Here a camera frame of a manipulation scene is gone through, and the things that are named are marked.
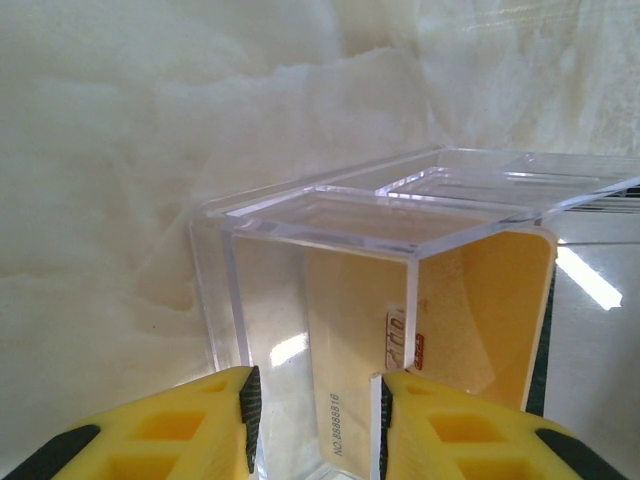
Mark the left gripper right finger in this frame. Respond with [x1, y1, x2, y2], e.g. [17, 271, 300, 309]
[380, 372, 640, 480]

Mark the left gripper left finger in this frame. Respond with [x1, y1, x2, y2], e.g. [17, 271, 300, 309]
[0, 365, 262, 480]

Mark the gold VIP card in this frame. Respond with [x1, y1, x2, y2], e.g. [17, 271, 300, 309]
[302, 228, 557, 475]

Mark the clear acrylic card box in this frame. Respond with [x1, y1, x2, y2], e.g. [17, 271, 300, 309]
[188, 144, 640, 480]

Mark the grey card stack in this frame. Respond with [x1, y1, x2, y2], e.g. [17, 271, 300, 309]
[542, 209, 640, 480]

